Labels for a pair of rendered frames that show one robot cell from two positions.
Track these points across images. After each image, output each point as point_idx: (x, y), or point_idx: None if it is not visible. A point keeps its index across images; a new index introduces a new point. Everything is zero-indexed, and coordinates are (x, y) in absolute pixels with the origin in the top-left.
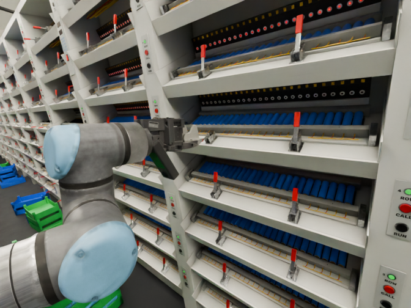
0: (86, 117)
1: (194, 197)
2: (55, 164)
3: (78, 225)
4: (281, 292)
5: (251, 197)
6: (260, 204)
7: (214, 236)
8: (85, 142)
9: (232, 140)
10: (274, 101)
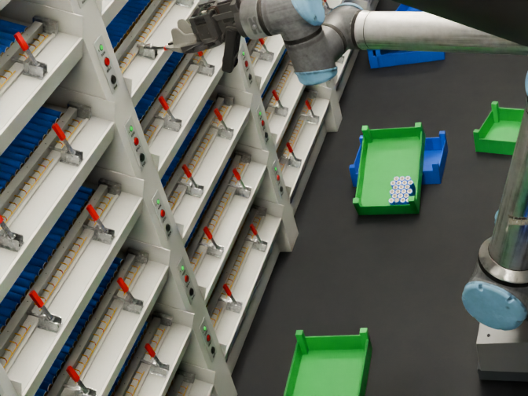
0: None
1: (169, 158)
2: (322, 2)
3: (343, 10)
4: (220, 192)
5: (180, 95)
6: (189, 91)
7: (188, 201)
8: None
9: (155, 38)
10: None
